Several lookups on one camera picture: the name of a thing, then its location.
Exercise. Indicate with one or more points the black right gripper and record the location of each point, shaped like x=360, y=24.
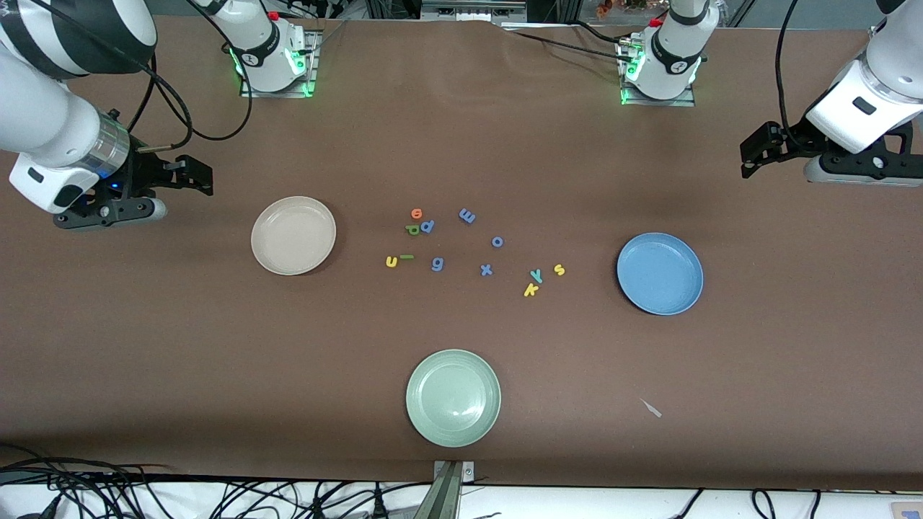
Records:
x=142, y=175

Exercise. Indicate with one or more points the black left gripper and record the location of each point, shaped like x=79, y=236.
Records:
x=792, y=141

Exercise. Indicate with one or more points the yellow letter k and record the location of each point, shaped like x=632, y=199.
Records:
x=531, y=290

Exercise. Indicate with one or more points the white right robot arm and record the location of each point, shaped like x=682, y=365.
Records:
x=43, y=122

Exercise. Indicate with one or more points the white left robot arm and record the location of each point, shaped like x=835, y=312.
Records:
x=887, y=65

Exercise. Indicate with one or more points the beige brown plate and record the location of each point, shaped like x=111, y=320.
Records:
x=293, y=236

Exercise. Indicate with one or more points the brown table cover sheet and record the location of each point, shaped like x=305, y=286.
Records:
x=144, y=346

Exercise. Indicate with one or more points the blue plate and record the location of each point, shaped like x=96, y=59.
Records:
x=660, y=274

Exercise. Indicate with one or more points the orange object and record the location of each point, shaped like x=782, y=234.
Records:
x=604, y=7

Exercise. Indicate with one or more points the blue letter d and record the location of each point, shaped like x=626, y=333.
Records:
x=431, y=225

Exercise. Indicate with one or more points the blue letter m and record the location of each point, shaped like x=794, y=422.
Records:
x=467, y=215

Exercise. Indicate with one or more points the small white scrap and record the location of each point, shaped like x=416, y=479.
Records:
x=651, y=408

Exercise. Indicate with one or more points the pale green plate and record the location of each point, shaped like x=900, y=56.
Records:
x=453, y=398

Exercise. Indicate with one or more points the tan box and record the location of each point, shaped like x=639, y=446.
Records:
x=908, y=512

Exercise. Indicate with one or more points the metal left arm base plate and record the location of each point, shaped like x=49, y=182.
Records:
x=663, y=102

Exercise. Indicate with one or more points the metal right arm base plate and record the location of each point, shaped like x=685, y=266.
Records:
x=277, y=94

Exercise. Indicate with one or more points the aluminium frame profile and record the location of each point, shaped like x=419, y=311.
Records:
x=469, y=11

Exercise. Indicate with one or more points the metal table edge bracket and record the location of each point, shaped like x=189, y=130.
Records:
x=447, y=497

